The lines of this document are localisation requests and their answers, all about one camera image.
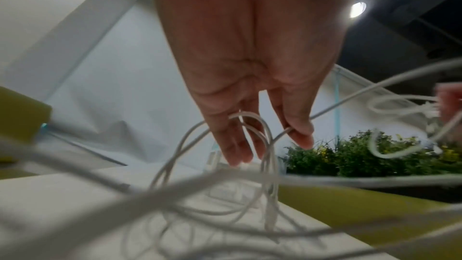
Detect person's left hand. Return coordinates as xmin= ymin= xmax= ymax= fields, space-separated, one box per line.
xmin=144 ymin=0 xmax=365 ymax=168

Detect person's right hand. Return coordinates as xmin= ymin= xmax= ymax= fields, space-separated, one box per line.
xmin=435 ymin=81 xmax=462 ymax=143

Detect white drawer box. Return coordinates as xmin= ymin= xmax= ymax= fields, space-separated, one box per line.
xmin=204 ymin=150 xmax=281 ymax=211

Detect tangle of white cables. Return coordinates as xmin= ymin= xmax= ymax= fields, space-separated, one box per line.
xmin=0 ymin=110 xmax=462 ymax=260

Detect round ceiling light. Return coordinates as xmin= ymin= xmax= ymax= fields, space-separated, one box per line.
xmin=349 ymin=1 xmax=367 ymax=19

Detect green leafy plant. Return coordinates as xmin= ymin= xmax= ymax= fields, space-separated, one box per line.
xmin=282 ymin=130 xmax=462 ymax=178

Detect green bench sofa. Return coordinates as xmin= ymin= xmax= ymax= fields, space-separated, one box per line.
xmin=0 ymin=86 xmax=53 ymax=180
xmin=278 ymin=184 xmax=462 ymax=260

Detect beige table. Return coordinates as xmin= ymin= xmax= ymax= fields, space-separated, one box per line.
xmin=0 ymin=164 xmax=391 ymax=260

